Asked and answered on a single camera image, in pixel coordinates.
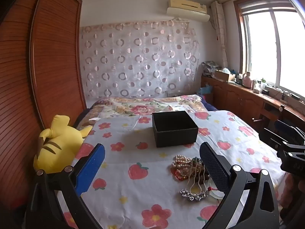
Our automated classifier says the long wooden cabinet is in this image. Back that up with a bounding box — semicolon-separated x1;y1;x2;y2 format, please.
201;75;305;135

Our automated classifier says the wooden slatted wardrobe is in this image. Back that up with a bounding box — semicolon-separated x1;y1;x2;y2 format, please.
0;0;87;211

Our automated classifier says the circle patterned wall curtain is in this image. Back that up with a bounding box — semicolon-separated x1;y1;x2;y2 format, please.
79;20;200;99

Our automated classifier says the yellow plush toy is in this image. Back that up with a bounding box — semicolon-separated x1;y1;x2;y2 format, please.
33;114;94;174

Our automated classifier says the person's right hand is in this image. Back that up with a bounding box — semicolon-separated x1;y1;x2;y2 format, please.
284;174;305;208

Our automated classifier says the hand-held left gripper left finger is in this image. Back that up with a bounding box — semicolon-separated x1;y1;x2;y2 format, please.
25;143;106;229

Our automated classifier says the cream wall air conditioner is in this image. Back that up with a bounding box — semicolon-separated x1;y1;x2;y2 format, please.
166;0;211;23

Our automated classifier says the black square box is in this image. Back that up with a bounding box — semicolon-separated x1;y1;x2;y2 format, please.
152;111;199;148

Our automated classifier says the floral quilt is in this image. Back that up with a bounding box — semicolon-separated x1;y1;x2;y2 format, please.
77;95;208;130

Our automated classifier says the dark brown bead bracelet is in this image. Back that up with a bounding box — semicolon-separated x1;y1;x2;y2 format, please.
197;168;212;185

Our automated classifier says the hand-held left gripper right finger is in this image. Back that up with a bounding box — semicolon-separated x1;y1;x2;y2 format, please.
199;142;280;229

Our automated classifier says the dark blue blanket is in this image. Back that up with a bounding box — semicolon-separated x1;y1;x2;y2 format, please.
199;94;219;111

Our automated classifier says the white pendant with red cord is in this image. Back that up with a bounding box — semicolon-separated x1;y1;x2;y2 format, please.
207;181;226;200

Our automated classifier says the stack of newspapers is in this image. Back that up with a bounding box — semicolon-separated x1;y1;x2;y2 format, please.
202;60;222;77

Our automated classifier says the strawberry print bed sheet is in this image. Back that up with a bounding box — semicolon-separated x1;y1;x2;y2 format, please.
64;110;287;229

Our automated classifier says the wooden framed window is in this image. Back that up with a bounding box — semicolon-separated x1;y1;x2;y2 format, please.
234;0;305;102

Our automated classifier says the red bead bracelet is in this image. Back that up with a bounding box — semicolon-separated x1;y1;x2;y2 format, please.
173;169;189;181

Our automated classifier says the blue plastic bag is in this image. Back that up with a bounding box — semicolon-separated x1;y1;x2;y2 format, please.
197;83;213;94

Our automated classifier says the pale patterned window curtain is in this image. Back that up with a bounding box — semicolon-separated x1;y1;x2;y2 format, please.
210;0;230;69

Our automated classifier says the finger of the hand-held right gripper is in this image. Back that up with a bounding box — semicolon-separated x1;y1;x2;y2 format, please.
258;128;287;152
274;120;305;146

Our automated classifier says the silver rhinestone jewelry piece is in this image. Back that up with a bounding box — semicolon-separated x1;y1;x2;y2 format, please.
180;188;209;201

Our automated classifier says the pink bottle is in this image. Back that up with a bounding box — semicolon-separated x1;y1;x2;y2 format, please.
242;71;253;89

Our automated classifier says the pale pearl bead necklace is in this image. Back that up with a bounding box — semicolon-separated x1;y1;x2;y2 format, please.
171;155;191;173

